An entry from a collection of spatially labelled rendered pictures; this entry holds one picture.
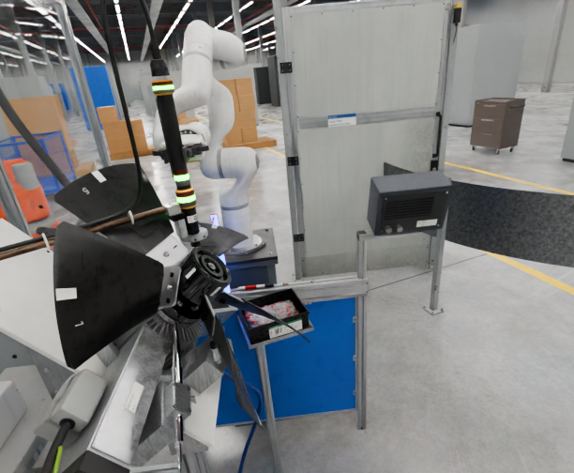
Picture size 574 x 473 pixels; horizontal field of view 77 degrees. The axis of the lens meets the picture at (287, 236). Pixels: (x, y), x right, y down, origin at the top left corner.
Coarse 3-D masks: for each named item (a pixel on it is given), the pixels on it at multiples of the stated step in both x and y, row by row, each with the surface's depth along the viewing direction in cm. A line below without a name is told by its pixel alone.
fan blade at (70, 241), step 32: (64, 224) 57; (64, 256) 55; (96, 256) 60; (128, 256) 66; (96, 288) 59; (128, 288) 65; (160, 288) 74; (64, 320) 53; (96, 320) 58; (128, 320) 66; (64, 352) 52; (96, 352) 58
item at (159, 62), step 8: (152, 48) 73; (152, 56) 74; (160, 56) 74; (152, 64) 73; (160, 64) 73; (152, 72) 74; (160, 72) 74; (168, 72) 75; (192, 208) 87; (192, 216) 87; (192, 224) 88; (192, 232) 89
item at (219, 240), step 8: (208, 224) 116; (208, 232) 111; (216, 232) 112; (224, 232) 113; (232, 232) 116; (200, 240) 105; (208, 240) 105; (216, 240) 105; (224, 240) 107; (232, 240) 108; (240, 240) 111; (192, 248) 101; (208, 248) 101; (216, 248) 101; (224, 248) 102
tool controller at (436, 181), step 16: (384, 176) 128; (400, 176) 128; (416, 176) 127; (432, 176) 126; (384, 192) 121; (400, 192) 121; (416, 192) 122; (432, 192) 122; (448, 192) 123; (368, 208) 137; (384, 208) 125; (400, 208) 125; (416, 208) 126; (432, 208) 127; (384, 224) 129; (400, 224) 130; (416, 224) 131; (432, 224) 131
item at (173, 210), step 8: (168, 208) 83; (176, 208) 84; (168, 216) 86; (176, 216) 84; (184, 216) 86; (176, 224) 87; (184, 224) 87; (176, 232) 89; (184, 232) 87; (200, 232) 90; (184, 240) 88; (192, 240) 88
